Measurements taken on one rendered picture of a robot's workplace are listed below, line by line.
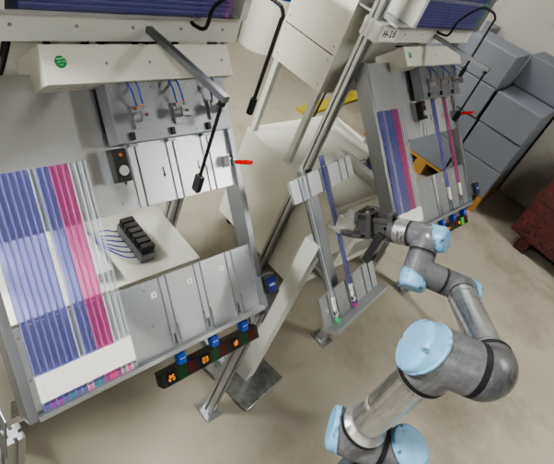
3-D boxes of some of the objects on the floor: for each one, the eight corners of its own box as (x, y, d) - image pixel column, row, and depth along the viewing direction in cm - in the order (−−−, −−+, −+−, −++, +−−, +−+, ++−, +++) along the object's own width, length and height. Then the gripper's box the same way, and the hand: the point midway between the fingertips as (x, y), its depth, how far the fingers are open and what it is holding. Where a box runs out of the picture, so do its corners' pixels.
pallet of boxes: (499, 187, 449) (587, 75, 379) (471, 212, 395) (569, 87, 325) (399, 120, 487) (464, 6, 417) (362, 134, 432) (429, 6, 363)
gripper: (403, 208, 144) (341, 198, 157) (386, 220, 136) (321, 209, 149) (403, 235, 148) (342, 224, 160) (386, 249, 139) (323, 236, 152)
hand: (336, 226), depth 155 cm, fingers open, 4 cm apart
